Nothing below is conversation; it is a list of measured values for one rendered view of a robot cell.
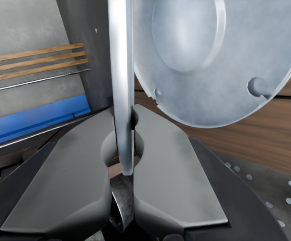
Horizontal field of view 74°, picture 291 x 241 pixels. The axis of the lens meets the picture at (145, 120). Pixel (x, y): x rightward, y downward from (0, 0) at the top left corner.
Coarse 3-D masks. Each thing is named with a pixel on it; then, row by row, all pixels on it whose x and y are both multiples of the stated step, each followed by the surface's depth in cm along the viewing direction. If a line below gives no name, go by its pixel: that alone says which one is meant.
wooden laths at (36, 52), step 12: (48, 48) 140; (60, 48) 144; (72, 48) 147; (0, 60) 128; (36, 60) 139; (48, 60) 142; (84, 60) 152; (24, 72) 135; (36, 72) 139; (72, 72) 150; (24, 84) 137
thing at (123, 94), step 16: (112, 0) 8; (128, 0) 8; (112, 16) 8; (128, 16) 8; (112, 32) 8; (128, 32) 8; (112, 48) 8; (128, 48) 9; (112, 64) 9; (128, 64) 9; (112, 80) 9; (128, 80) 9; (128, 96) 10; (128, 112) 10; (128, 128) 11; (128, 144) 12; (128, 160) 13
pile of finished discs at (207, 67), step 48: (144, 0) 31; (192, 0) 23; (240, 0) 20; (288, 0) 17; (144, 48) 35; (192, 48) 26; (240, 48) 21; (288, 48) 18; (192, 96) 29; (240, 96) 23
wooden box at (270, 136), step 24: (144, 96) 42; (288, 96) 21; (240, 120) 25; (264, 120) 23; (288, 120) 21; (216, 144) 30; (240, 144) 27; (264, 144) 24; (288, 144) 22; (288, 168) 22
